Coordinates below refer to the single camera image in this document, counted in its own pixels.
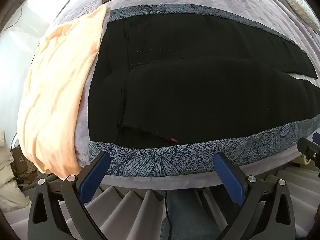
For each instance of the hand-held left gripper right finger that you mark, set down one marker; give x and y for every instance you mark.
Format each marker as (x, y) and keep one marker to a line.
(228, 177)

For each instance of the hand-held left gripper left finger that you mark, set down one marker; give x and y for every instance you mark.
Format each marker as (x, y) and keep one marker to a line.
(96, 175)

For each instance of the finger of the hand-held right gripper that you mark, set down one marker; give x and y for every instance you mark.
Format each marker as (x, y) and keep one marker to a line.
(307, 147)
(317, 138)

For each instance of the black pants with patterned trim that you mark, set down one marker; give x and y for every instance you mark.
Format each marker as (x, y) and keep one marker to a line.
(187, 92)

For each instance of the grey pleated bed skirt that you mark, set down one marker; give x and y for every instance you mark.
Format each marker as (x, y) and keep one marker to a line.
(130, 210)

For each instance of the person's jeans leg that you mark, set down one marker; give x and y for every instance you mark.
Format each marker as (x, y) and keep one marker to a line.
(192, 217)

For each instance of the dark box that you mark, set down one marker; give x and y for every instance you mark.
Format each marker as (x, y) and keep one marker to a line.
(21, 161)

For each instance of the beige cloth bags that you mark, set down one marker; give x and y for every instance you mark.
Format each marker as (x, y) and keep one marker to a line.
(10, 170)

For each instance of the peach towel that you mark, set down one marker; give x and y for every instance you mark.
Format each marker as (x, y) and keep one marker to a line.
(55, 92)

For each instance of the white lace pillow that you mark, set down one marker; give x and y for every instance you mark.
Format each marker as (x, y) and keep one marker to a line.
(301, 6)

